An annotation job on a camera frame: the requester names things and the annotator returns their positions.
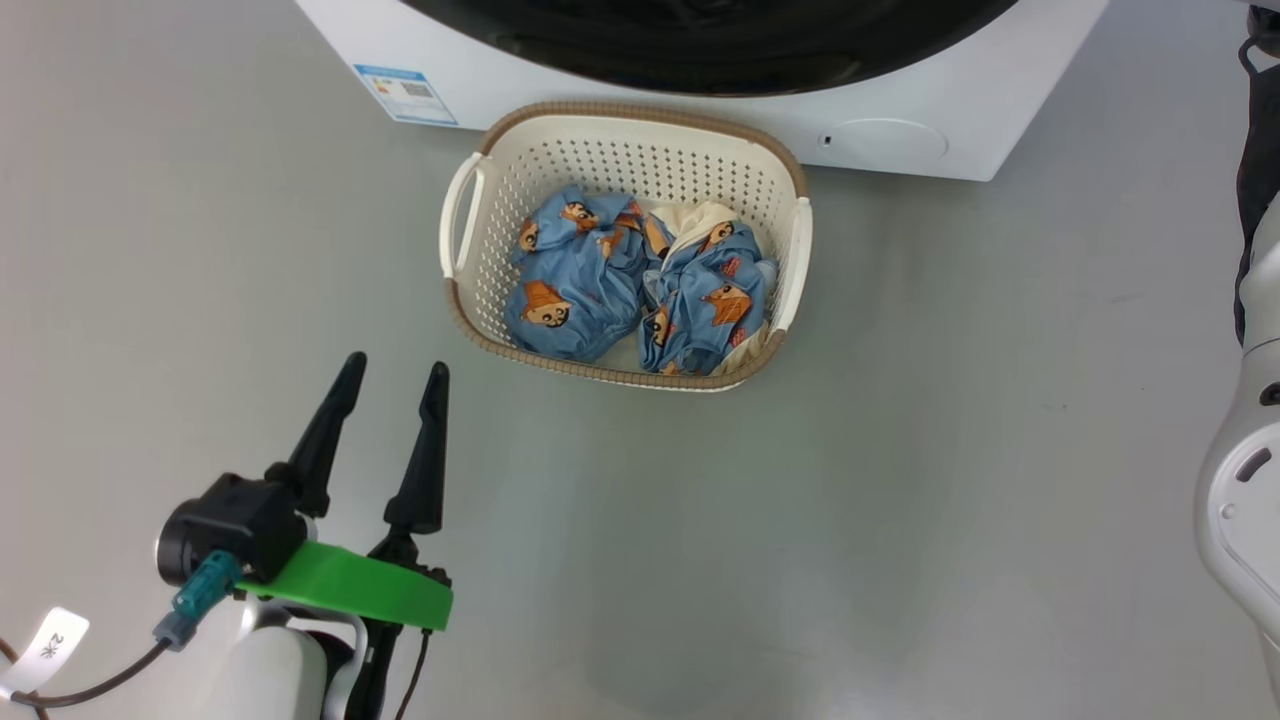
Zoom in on blue energy label sticker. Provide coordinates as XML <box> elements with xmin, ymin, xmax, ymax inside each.
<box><xmin>354</xmin><ymin>65</ymin><xmax>459</xmax><ymax>127</ymax></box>

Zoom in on white front-load washing machine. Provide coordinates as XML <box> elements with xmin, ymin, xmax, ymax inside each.
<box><xmin>295</xmin><ymin>0</ymin><xmax>1111</xmax><ymax>183</ymax></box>

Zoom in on black round washing machine door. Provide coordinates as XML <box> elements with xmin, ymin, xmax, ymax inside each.
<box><xmin>400</xmin><ymin>0</ymin><xmax>1021</xmax><ymax>98</ymax></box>

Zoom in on round white filter cover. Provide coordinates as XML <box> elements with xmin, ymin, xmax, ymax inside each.
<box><xmin>818</xmin><ymin>118</ymin><xmax>949</xmax><ymax>163</ymax></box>

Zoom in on white paper cable tag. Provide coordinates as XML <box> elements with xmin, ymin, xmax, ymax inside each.
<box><xmin>0</xmin><ymin>607</ymin><xmax>91</xmax><ymax>701</ymax></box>

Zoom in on left cable with teal connector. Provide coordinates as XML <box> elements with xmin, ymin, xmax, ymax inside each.
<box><xmin>0</xmin><ymin>550</ymin><xmax>244</xmax><ymax>713</ymax></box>

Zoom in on cream perforated laundry basket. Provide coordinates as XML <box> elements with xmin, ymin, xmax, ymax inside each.
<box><xmin>439</xmin><ymin>100</ymin><xmax>814</xmax><ymax>393</ymax></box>

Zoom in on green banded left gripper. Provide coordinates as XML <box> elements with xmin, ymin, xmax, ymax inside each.
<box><xmin>237</xmin><ymin>351</ymin><xmax>454</xmax><ymax>633</ymax></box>

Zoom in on blue cartoon print garment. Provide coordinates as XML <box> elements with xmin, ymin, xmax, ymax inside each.
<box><xmin>503</xmin><ymin>183</ymin><xmax>649</xmax><ymax>363</ymax></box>

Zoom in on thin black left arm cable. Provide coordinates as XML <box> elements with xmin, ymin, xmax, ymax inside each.
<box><xmin>393</xmin><ymin>628</ymin><xmax>433</xmax><ymax>720</ymax></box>

